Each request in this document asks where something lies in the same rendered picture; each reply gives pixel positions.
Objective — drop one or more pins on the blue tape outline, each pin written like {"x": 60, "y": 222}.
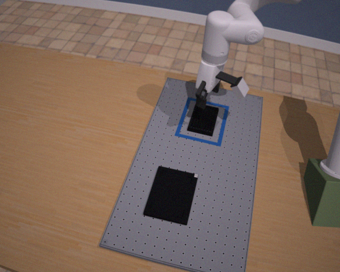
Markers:
{"x": 198, "y": 139}

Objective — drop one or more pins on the black rectangular pad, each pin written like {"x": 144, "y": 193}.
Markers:
{"x": 171, "y": 195}

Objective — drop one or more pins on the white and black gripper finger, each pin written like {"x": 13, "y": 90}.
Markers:
{"x": 201, "y": 100}
{"x": 216, "y": 88}

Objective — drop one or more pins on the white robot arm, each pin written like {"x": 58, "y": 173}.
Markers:
{"x": 240, "y": 25}

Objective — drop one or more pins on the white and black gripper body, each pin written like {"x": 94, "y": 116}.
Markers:
{"x": 207, "y": 72}

